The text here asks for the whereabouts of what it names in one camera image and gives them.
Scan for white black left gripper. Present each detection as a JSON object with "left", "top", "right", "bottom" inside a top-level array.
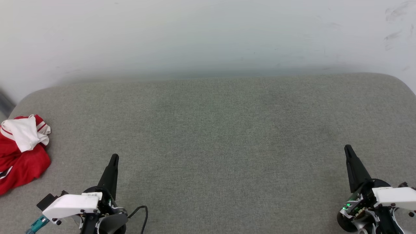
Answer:
[{"left": 42, "top": 154, "right": 129, "bottom": 234}]

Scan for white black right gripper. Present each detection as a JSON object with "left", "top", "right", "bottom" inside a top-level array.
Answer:
[{"left": 336, "top": 145, "right": 416, "bottom": 234}]

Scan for red white basketball jersey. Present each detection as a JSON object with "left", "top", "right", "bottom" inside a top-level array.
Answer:
[{"left": 0, "top": 114, "right": 52, "bottom": 196}]

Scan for dark grey skirting strip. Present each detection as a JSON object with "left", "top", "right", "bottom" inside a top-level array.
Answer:
[{"left": 0, "top": 87, "right": 16, "bottom": 116}]

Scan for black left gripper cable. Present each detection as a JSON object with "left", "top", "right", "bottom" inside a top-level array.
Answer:
[{"left": 127, "top": 205, "right": 149, "bottom": 234}]

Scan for teal left camera cable connector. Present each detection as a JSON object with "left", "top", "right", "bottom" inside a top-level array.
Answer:
[{"left": 26, "top": 215, "right": 49, "bottom": 234}]

